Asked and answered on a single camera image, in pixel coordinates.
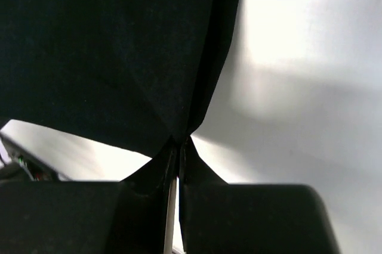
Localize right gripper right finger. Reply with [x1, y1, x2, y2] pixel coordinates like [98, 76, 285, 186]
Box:
[178, 138, 340, 253]

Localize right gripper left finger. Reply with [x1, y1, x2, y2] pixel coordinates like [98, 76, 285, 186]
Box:
[1, 139, 178, 253]

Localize black t shirt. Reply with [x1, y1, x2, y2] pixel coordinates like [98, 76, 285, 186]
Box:
[1, 0, 239, 156]

